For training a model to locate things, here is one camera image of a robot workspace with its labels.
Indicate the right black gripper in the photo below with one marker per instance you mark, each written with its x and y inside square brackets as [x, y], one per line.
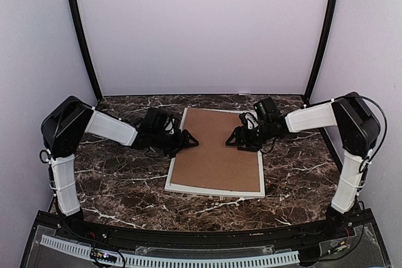
[239, 132]

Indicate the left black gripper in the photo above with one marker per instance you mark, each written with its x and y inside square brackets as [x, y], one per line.
[181, 142]

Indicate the brown cardboard backing board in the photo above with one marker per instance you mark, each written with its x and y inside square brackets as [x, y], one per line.
[216, 155]

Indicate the white picture frame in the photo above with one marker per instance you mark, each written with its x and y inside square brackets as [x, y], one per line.
[213, 192]

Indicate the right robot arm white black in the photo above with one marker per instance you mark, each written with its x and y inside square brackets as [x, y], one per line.
[361, 133]

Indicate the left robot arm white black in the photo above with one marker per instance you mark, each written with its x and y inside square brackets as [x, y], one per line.
[64, 130]

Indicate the small green circuit board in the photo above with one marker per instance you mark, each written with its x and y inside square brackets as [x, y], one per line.
[101, 256]

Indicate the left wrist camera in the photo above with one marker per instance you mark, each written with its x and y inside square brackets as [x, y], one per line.
[171, 125]

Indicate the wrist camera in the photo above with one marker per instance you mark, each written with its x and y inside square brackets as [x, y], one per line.
[248, 120]
[171, 125]

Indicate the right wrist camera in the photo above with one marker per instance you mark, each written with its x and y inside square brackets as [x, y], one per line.
[248, 120]

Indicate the black front rail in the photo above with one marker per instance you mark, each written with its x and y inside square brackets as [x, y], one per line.
[128, 238]

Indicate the white slotted cable duct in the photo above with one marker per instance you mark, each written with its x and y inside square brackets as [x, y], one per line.
[173, 258]

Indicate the right black corner post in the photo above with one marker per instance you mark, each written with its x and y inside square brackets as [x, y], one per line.
[322, 44]

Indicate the black corner post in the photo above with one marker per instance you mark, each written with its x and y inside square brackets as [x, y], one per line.
[84, 49]
[322, 44]

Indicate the left black corner post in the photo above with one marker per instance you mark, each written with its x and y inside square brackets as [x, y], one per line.
[84, 49]

